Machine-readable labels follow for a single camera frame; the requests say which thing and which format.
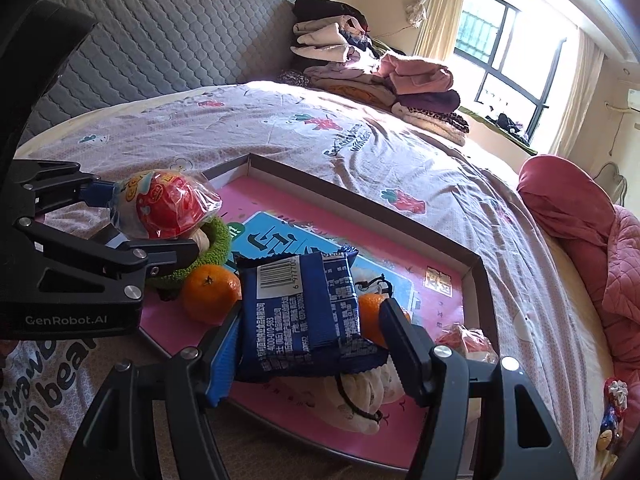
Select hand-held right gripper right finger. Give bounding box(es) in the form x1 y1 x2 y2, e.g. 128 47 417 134
378 297 581 480

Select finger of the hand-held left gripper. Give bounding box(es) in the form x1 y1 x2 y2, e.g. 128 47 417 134
10 159 121 221
12 215 198 293

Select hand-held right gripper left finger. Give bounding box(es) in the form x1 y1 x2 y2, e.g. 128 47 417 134
60 300 246 480

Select orange tangerine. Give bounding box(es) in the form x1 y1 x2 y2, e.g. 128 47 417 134
181 265 242 325
357 292 411 350

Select red toy egg packet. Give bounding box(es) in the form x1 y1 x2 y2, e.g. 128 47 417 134
109 169 222 241

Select cream scrunchie with black cord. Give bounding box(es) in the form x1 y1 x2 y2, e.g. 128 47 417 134
320 275 406 436

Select white toy egg packet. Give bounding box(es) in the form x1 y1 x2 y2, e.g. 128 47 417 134
434 324 498 365

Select green fuzzy ring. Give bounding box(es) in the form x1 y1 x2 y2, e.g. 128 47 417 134
145 215 233 288

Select blue snack packet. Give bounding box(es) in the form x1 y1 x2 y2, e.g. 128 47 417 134
232 249 390 383

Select shallow cardboard box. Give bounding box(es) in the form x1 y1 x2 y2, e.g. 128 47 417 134
137 154 500 476

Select cream bed sheet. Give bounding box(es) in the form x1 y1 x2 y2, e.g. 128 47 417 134
542 232 631 461

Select grey quilted headboard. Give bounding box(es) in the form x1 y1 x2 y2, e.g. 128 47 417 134
17 0 301 148

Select red and blue toy packets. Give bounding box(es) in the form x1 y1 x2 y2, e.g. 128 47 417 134
597 377 628 453

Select pink quilted blanket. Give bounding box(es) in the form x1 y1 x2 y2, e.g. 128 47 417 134
516 155 640 361

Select dark clothes on windowsill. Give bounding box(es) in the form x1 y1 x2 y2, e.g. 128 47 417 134
487 112 531 143

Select pile of folded clothes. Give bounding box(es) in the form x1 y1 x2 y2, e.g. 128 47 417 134
277 0 471 147

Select white curved chair back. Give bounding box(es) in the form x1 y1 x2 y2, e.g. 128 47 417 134
597 161 628 206

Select cream curtain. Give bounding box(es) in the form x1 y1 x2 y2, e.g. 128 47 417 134
405 0 473 58
552 30 606 158

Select dark framed window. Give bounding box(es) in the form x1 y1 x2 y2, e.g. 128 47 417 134
452 0 566 153

